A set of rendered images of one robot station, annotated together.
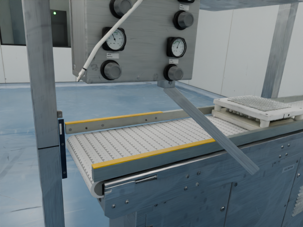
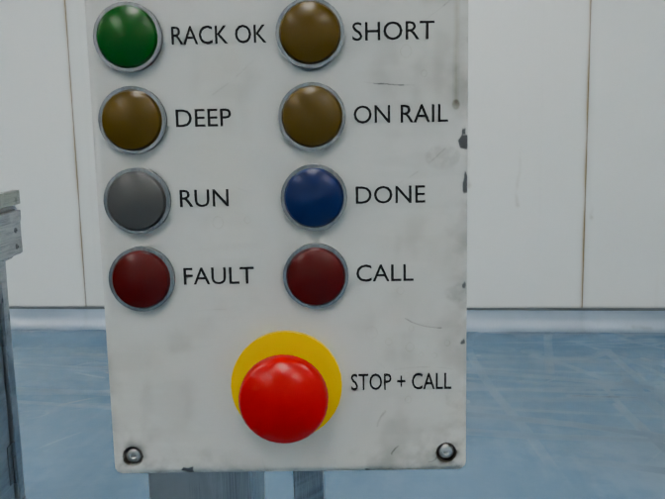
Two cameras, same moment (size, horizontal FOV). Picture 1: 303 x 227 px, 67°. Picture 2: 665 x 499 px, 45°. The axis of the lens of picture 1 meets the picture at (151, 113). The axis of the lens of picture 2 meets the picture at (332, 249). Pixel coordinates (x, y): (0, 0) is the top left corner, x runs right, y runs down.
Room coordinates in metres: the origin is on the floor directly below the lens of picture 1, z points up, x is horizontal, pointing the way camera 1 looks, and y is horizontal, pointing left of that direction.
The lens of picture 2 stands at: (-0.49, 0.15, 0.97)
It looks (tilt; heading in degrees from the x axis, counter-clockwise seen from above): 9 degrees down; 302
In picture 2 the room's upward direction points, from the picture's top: 1 degrees counter-clockwise
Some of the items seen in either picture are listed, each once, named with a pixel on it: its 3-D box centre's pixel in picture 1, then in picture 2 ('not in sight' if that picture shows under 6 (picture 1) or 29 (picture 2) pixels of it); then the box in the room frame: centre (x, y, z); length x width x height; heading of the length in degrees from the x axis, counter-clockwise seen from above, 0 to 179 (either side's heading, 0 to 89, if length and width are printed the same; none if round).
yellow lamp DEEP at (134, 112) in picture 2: not in sight; (132, 120); (-0.22, -0.11, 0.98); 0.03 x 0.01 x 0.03; 31
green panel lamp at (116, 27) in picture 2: not in sight; (127, 37); (-0.22, -0.11, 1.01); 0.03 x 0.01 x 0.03; 31
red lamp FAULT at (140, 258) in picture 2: not in sight; (141, 279); (-0.22, -0.11, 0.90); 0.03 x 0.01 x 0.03; 31
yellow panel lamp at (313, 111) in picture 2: not in sight; (312, 116); (-0.29, -0.15, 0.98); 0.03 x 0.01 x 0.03; 31
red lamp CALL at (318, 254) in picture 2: not in sight; (316, 276); (-0.29, -0.15, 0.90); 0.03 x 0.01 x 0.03; 31
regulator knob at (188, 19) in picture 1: (185, 16); not in sight; (0.45, -0.05, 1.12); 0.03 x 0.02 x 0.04; 121
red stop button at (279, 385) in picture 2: not in sight; (285, 389); (-0.28, -0.14, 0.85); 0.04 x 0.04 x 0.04; 31
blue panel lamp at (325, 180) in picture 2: not in sight; (314, 197); (-0.29, -0.15, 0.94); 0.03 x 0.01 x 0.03; 31
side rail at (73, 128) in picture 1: (222, 108); not in sight; (0.98, -0.31, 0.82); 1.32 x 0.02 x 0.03; 121
